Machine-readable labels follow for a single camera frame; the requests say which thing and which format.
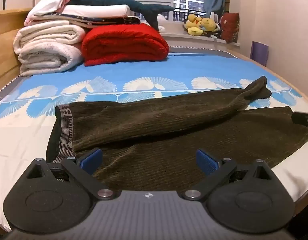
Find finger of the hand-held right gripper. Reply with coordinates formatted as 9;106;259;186
291;108;308;130

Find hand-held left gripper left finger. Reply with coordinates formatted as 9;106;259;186
25;147;114;201

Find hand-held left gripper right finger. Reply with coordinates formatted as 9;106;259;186
181;149;272;201

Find dark olive corduroy pants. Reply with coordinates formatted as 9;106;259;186
46;76;308;188

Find purple box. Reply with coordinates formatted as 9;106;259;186
251;41;269;67

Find blue white printed bed sheet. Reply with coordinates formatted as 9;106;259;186
0;52;308;230

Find red cushion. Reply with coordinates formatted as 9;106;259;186
220;12;240;43

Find red folded blanket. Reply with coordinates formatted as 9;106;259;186
81;23;170;67

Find white folded quilt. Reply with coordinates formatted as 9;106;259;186
13;20;89;77

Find yellow plush toy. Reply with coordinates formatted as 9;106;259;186
185;14;204;36
200;17;217;32

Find dark printed folded quilt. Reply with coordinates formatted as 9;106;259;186
31;14;142;28

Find wooden headboard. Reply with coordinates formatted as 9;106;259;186
0;8;32;90

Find white plush toy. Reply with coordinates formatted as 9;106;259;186
156;14;167;33

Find white folded sheet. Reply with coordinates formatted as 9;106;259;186
61;4;131;18

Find dark teal shark plush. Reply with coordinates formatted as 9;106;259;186
66;0;176;32

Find pink white folded blanket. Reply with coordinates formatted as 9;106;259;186
24;0;72;22

